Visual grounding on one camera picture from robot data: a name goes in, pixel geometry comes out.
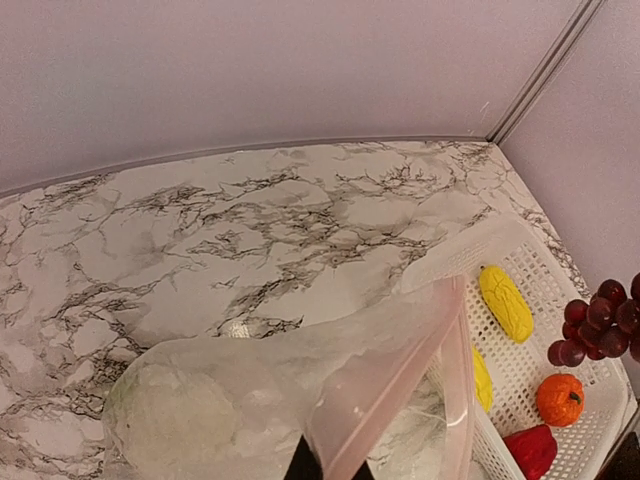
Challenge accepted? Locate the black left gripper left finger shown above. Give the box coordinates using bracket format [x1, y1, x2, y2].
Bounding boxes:
[284, 437, 323, 480]

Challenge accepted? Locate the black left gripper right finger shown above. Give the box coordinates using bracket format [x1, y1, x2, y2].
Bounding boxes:
[352, 461, 375, 480]

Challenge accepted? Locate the clear zip top bag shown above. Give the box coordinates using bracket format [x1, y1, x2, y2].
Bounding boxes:
[103, 276, 475, 479]

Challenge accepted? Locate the white cabbage toy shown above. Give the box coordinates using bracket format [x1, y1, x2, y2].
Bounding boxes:
[103, 364, 241, 479]

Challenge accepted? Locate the red grape bunch toy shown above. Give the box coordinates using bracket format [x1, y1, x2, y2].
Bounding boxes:
[547, 276, 639, 368]

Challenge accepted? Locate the yellow pepper toy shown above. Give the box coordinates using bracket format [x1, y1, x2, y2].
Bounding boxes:
[472, 346, 493, 413]

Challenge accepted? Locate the red pepper toy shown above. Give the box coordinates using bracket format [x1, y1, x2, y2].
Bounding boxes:
[503, 424, 558, 480]

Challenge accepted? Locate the orange pumpkin toy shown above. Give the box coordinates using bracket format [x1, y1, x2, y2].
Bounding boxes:
[535, 374, 584, 428]

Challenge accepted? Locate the yellow corn toy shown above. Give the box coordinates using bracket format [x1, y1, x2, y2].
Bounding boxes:
[478, 265, 534, 344]

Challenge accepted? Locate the white plastic basket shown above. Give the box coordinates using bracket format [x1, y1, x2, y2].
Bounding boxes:
[398, 214, 636, 479]

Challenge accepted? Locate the right aluminium frame post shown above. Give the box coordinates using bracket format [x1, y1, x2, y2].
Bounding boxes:
[485, 0, 606, 145]

